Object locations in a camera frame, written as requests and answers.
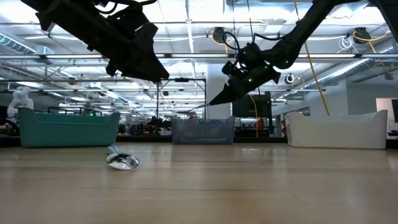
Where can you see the silver air duct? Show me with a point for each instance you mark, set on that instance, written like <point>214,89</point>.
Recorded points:
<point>15,43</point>
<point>348,70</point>

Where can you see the dark wall screen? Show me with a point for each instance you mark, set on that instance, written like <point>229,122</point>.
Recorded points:
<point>395,110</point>

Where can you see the teal plastic bin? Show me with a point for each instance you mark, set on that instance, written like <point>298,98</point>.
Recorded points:
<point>62,130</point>

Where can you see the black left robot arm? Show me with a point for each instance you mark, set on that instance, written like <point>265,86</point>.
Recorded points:
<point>71,21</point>

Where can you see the white building column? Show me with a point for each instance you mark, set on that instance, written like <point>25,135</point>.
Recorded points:
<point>217,112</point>

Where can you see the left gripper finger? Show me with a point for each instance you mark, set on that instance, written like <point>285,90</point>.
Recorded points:
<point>149,65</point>

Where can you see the white robot figure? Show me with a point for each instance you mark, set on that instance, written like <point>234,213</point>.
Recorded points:
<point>20,98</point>

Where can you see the grey translucent plastic bin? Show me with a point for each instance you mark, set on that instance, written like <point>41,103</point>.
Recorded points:
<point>202,130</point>

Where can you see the white plastic bin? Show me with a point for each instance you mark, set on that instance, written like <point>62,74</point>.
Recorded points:
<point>335,132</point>

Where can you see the ceiling light strip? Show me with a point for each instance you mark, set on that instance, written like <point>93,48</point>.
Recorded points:
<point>199,56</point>

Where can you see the black monitor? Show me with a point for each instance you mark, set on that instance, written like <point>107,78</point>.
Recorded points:
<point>248,109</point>

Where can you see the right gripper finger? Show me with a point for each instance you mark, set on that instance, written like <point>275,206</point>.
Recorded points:
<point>227,95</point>

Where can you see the black camera rig frame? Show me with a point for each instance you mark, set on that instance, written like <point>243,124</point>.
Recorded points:
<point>182,80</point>

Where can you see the black background robot arm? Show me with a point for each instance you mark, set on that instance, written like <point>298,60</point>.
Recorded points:
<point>158,123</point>

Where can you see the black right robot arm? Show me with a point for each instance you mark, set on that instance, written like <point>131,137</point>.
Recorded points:
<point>304,28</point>

